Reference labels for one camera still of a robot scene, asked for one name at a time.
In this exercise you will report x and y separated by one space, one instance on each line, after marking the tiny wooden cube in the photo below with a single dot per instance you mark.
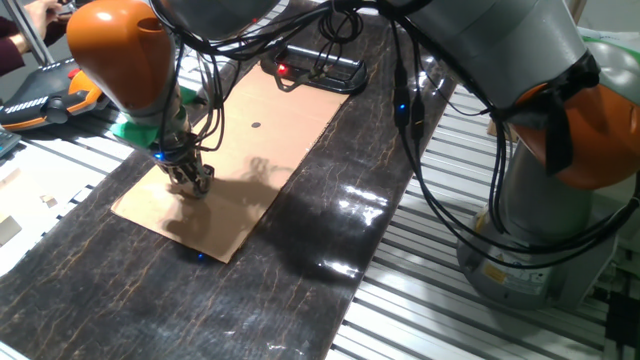
49 201

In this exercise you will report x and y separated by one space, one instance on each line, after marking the large wooden block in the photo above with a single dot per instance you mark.
9 230

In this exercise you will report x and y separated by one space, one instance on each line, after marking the black plastic tray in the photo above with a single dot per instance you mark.
350 80

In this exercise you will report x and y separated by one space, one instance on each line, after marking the black keyboard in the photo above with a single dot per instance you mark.
7 142

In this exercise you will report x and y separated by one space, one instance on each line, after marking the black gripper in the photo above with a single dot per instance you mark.
180 156

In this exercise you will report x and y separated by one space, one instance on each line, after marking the dark marble pattern mat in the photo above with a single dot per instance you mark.
300 310

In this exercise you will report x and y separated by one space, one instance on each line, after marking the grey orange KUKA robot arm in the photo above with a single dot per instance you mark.
125 55

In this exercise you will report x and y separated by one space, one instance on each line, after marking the person hand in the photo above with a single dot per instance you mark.
45 12

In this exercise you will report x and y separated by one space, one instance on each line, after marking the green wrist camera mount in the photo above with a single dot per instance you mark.
132 135

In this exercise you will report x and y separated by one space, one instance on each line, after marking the orange black teach pendant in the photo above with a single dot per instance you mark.
40 100

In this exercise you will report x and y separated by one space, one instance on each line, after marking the brown cardboard sheet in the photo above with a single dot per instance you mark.
260 150

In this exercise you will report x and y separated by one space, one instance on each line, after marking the aluminium frame post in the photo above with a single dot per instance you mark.
30 35

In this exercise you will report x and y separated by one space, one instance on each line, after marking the white paper sheet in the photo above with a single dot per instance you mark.
50 235

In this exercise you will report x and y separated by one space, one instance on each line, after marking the forearm in dark red sleeve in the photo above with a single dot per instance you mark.
10 50

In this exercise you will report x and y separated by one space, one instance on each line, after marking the thin wooden plank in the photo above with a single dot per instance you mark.
10 179

